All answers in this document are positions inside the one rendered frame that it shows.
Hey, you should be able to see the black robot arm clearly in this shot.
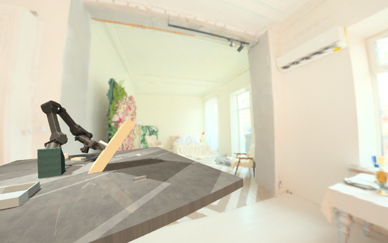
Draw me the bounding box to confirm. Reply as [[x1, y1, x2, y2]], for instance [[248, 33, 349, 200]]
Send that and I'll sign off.
[[41, 101, 93, 153]]

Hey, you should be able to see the cream service panel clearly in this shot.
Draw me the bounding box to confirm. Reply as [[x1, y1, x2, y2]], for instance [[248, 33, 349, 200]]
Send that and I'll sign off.
[[88, 119, 135, 174]]

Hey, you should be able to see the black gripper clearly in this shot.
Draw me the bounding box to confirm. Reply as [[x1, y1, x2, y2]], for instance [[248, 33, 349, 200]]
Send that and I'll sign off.
[[83, 138, 104, 150]]

